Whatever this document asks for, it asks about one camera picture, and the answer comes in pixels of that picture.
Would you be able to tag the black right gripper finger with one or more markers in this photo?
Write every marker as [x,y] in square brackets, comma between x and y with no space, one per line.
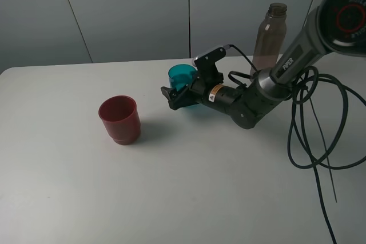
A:
[188,82]

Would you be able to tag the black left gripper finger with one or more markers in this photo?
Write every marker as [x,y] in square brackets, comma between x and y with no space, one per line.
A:
[178,98]

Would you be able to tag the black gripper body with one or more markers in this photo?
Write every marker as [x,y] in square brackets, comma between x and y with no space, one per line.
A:
[215,97]

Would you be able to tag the teal transparent plastic cup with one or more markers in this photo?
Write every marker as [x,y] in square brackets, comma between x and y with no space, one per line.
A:
[179,73]

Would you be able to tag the smoky transparent plastic bottle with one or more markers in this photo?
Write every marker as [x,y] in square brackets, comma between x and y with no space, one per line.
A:
[270,37]

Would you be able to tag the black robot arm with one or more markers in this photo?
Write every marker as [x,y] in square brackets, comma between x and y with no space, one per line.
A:
[334,26]

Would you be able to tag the red plastic cup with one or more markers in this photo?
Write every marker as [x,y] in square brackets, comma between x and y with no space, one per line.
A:
[121,120]

